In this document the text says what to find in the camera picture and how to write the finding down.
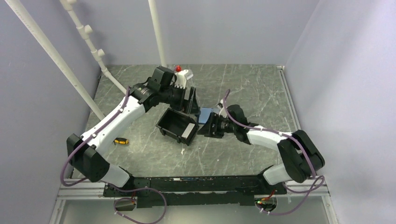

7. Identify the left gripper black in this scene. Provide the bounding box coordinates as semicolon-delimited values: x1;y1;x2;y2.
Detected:
160;83;200;114

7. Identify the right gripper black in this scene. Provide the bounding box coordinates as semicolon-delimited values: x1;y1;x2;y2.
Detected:
198;112;237;139

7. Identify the blue leather card holder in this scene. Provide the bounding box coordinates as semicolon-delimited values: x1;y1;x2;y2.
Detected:
196;107;220;125

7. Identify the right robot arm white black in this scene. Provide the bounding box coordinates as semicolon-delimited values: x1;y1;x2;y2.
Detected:
198;105;325;194

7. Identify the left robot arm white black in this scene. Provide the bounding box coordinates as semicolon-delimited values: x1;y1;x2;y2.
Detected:
64;66;200;196

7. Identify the stack of cards in tray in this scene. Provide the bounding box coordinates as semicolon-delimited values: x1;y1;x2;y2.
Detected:
181;123;196;140

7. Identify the black card tray box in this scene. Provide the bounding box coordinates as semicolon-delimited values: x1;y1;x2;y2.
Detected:
156;108;199;146

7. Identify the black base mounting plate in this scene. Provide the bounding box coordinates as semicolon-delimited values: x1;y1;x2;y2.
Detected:
103;175;286;208

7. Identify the yellow black screwdriver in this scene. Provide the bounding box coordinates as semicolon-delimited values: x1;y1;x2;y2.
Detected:
113;137;129;145

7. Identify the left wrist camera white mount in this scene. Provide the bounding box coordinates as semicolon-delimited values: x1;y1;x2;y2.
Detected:
174;65;193;89

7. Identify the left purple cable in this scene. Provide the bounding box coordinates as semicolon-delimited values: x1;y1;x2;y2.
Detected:
60;86;168;224

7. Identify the white PVC pipe frame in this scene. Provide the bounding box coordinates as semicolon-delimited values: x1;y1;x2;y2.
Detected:
0;0;156;126

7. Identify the aluminium extrusion rail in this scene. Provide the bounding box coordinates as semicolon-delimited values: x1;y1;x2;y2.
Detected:
57;180;313;200

